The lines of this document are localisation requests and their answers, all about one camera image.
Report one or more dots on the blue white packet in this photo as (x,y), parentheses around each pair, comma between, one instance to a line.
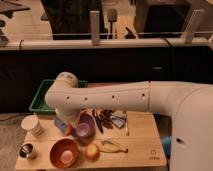
(118,119)

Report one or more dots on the yellow red apple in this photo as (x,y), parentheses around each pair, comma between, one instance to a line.
(92,151)

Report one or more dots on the orange plastic bowl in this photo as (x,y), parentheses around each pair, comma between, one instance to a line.
(64,153)

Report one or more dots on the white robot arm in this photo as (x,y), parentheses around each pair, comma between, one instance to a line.
(190,105)

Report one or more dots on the purple plastic bowl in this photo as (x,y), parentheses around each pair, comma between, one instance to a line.
(85,126)

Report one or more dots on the green plastic tray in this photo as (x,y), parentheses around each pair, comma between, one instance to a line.
(38,104)

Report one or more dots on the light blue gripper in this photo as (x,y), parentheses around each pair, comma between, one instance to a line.
(60,124)

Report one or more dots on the yellow banana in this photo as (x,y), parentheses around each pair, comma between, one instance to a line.
(110,146)

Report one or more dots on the blue object right of board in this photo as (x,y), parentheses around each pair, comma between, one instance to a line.
(166,143)

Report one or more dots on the small metal cup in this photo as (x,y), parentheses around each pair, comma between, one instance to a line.
(27,151)

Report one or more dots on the wooden cutting board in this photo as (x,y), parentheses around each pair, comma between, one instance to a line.
(143,144)

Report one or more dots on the black marker pen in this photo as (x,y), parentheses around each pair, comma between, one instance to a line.
(98,122)

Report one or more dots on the silver metal utensil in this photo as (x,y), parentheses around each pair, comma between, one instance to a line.
(126,124)

